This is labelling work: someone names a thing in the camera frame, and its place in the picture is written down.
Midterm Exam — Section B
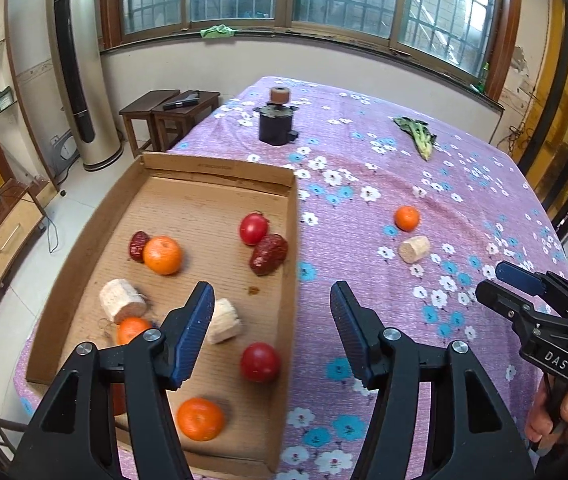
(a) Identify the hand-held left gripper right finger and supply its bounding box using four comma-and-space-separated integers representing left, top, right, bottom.
330, 281, 537, 480

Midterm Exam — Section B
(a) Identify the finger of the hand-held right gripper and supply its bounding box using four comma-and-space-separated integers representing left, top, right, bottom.
495, 261, 568, 311
475, 280, 568, 333

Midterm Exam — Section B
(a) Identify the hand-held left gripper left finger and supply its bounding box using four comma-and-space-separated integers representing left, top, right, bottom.
8, 281, 215, 480

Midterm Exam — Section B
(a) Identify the large red tomato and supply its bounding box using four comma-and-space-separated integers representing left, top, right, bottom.
240, 342, 281, 384

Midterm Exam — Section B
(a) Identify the large wrinkled red date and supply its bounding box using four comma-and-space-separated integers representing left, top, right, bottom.
249, 233, 289, 276

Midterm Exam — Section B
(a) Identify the small red tomato with stem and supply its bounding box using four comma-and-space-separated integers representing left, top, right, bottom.
239, 211, 271, 246

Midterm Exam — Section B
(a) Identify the cardboard box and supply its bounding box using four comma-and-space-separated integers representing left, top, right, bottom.
24, 151, 299, 473

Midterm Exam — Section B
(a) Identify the small orange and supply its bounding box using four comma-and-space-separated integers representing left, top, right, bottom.
394, 205, 421, 232

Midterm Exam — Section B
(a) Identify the green leafy vegetable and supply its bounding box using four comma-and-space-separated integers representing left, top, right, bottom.
393, 116, 437, 161

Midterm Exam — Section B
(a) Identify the low wooden cabinet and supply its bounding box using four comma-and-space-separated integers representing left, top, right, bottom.
0, 178, 47, 361

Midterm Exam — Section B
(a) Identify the dark wooden stool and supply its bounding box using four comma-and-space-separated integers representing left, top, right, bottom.
153, 91, 221, 153
120, 90, 181, 158

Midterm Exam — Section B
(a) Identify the black cylindrical device brown knob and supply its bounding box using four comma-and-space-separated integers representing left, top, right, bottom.
254, 87, 301, 147

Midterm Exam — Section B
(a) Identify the black remote control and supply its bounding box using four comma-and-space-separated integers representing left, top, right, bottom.
163, 94, 199, 111

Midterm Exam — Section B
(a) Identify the gold tower air conditioner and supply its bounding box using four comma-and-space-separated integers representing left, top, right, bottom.
45, 0, 123, 172

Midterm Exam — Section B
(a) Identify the green cloth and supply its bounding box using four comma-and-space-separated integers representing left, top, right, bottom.
200, 24, 237, 39

